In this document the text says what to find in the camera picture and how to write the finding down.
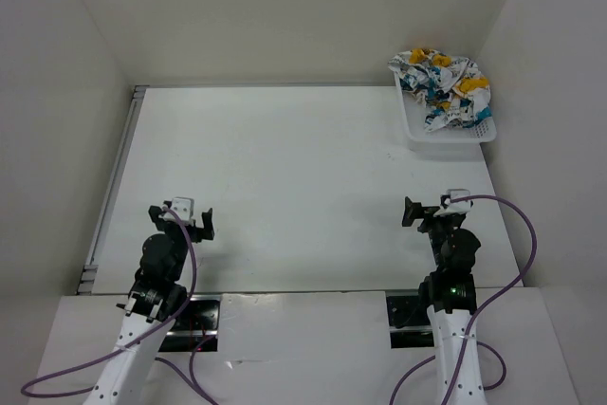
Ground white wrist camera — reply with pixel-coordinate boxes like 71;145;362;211
160;197;195;226
434;189;472;217

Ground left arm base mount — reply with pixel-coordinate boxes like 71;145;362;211
159;295;221;353

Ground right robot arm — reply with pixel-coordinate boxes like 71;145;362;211
402;191;487;404

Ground white plastic basket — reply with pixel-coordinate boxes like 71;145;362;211
392;70;497;153

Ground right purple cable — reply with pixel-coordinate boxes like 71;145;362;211
389;194;539;405

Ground printed white yellow teal shorts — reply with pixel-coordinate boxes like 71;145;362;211
388;48;492;133

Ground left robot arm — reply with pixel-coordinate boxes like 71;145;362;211
85;197;214;404

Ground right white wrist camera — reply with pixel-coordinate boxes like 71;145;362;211
434;189;472;217

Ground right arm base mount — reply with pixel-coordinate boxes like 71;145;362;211
386;292;433;349

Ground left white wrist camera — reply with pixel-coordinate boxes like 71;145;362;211
160;197;195;226

